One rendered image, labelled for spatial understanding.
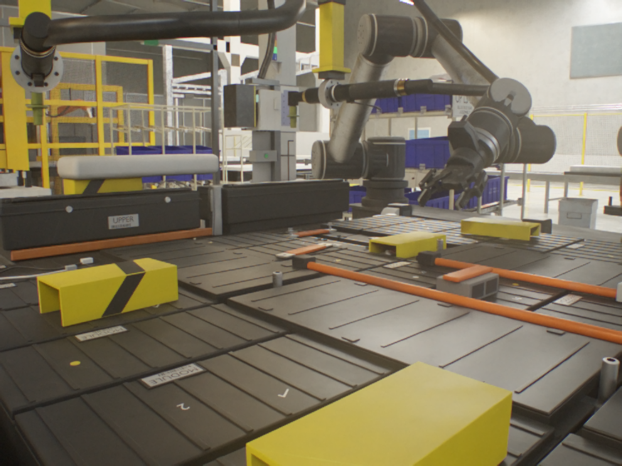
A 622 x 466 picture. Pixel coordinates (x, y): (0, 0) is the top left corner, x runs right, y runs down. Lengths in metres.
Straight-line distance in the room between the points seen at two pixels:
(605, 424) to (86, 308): 0.51
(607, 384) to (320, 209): 1.11
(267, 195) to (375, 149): 1.38
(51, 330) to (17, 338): 0.04
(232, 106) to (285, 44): 1.55
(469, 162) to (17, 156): 9.84
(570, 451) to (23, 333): 0.52
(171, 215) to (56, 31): 0.63
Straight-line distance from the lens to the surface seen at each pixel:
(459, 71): 1.82
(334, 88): 1.52
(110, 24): 0.64
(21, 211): 1.10
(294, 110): 1.65
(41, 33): 0.69
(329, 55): 1.54
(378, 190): 2.69
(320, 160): 2.59
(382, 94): 1.42
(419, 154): 3.73
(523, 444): 0.39
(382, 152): 2.67
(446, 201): 3.79
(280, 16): 0.70
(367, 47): 1.97
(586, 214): 7.21
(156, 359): 0.51
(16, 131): 10.62
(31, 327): 0.65
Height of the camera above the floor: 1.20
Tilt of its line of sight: 9 degrees down
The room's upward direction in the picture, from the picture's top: straight up
